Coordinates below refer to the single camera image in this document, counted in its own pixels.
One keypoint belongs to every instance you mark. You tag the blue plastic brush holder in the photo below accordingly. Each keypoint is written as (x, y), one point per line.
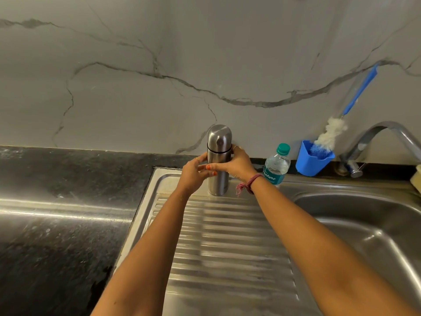
(310, 166)

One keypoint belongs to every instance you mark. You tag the person's left forearm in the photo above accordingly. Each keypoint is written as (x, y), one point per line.
(141, 259)

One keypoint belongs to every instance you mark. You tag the person's left hand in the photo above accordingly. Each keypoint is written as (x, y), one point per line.
(194, 176)

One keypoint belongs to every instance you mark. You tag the yellow plastic basket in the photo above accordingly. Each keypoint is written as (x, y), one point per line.
(416, 179)

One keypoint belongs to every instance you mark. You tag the stainless steel flask body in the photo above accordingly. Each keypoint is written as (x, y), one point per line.
(218, 184)

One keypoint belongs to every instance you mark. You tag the stainless steel sink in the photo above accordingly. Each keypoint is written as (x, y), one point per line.
(230, 259)

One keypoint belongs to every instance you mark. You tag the blue white bottle brush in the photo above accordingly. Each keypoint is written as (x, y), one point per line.
(358, 92)

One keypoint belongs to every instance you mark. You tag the person's right forearm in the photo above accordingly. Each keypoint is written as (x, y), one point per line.
(329, 256)

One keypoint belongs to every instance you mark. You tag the chrome faucet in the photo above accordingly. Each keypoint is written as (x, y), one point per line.
(381, 128)

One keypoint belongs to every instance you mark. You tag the person's right hand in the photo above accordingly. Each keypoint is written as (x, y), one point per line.
(236, 166)

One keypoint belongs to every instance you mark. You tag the clear plastic water bottle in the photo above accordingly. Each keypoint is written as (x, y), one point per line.
(278, 167)

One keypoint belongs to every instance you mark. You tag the steel cup cap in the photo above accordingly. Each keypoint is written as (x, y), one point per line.
(219, 138)

